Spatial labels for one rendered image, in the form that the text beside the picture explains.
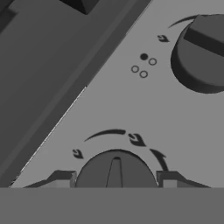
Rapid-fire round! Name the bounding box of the dark grey stove knob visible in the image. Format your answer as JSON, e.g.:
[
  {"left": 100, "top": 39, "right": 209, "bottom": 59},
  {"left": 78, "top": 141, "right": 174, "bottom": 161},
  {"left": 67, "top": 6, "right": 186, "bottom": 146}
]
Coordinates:
[
  {"left": 74, "top": 149, "right": 160, "bottom": 189},
  {"left": 170, "top": 13, "right": 224, "bottom": 95}
]

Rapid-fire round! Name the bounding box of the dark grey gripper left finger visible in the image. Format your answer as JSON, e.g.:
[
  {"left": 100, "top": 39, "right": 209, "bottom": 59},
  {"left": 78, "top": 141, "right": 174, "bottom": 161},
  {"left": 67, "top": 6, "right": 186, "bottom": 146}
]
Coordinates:
[{"left": 24, "top": 170, "right": 77, "bottom": 189}]

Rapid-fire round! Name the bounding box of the grey stove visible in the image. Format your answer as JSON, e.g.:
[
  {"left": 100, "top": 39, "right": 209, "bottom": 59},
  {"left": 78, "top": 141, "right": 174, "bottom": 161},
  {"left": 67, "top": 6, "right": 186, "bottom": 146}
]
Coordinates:
[{"left": 0, "top": 0, "right": 224, "bottom": 189}]

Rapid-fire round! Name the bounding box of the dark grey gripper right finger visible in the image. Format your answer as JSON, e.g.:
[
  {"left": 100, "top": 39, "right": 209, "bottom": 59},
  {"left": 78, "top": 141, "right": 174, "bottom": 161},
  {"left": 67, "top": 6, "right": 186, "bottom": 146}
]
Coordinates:
[{"left": 156, "top": 170, "right": 212, "bottom": 189}]

